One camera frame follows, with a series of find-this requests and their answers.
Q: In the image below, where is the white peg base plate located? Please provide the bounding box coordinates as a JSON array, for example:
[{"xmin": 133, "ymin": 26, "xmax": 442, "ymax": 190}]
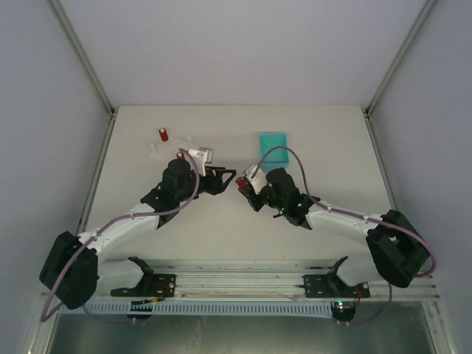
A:
[{"xmin": 150, "ymin": 136, "xmax": 197, "ymax": 162}]

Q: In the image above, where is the aluminium rail frame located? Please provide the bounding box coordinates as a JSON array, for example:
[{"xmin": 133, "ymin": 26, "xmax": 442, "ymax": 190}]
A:
[{"xmin": 40, "ymin": 260, "xmax": 442, "ymax": 302}]

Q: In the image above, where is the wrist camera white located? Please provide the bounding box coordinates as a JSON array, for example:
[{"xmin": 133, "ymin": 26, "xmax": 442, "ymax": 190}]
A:
[
  {"xmin": 243, "ymin": 164, "xmax": 267, "ymax": 195},
  {"xmin": 188, "ymin": 147, "xmax": 214, "ymax": 176}
]

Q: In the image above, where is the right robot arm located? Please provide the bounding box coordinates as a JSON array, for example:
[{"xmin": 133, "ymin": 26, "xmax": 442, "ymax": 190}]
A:
[{"xmin": 236, "ymin": 167, "xmax": 430, "ymax": 297}]

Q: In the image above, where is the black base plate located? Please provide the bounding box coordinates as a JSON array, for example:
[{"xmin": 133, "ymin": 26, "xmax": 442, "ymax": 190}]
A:
[
  {"xmin": 300, "ymin": 274, "xmax": 370, "ymax": 299},
  {"xmin": 111, "ymin": 274, "xmax": 176, "ymax": 299}
]

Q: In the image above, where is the left aluminium corner post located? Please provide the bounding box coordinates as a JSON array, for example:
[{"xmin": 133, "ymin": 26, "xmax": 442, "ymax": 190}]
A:
[{"xmin": 47, "ymin": 0, "xmax": 116, "ymax": 115}]

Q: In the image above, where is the grey slotted cable duct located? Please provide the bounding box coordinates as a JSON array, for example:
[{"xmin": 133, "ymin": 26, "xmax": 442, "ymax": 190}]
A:
[{"xmin": 59, "ymin": 299, "xmax": 332, "ymax": 319}]

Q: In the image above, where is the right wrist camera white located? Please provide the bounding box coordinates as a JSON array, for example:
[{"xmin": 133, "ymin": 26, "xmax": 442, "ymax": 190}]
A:
[{"xmin": 243, "ymin": 164, "xmax": 267, "ymax": 195}]

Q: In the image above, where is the right aluminium corner post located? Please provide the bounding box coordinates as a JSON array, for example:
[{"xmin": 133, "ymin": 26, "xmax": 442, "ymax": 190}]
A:
[{"xmin": 364, "ymin": 0, "xmax": 440, "ymax": 114}]

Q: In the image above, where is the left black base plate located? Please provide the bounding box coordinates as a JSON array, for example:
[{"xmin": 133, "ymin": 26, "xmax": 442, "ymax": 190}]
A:
[{"xmin": 111, "ymin": 274, "xmax": 176, "ymax": 299}]

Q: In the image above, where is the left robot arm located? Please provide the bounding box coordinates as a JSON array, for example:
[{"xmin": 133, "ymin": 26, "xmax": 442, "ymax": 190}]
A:
[{"xmin": 39, "ymin": 159, "xmax": 236, "ymax": 309}]

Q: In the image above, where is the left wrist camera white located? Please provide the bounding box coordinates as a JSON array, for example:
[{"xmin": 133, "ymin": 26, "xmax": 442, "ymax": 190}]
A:
[{"xmin": 188, "ymin": 147, "xmax": 214, "ymax": 176}]

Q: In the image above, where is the teal plastic bin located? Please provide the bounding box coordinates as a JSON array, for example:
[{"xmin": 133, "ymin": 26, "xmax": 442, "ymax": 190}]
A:
[{"xmin": 257, "ymin": 131, "xmax": 289, "ymax": 170}]

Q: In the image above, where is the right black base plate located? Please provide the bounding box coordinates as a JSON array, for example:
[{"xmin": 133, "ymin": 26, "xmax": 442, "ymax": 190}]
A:
[{"xmin": 300, "ymin": 274, "xmax": 370, "ymax": 299}]

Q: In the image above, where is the aluminium corner post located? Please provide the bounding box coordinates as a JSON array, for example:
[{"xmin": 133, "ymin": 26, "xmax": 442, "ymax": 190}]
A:
[
  {"xmin": 364, "ymin": 0, "xmax": 440, "ymax": 114},
  {"xmin": 47, "ymin": 0, "xmax": 116, "ymax": 115}
]

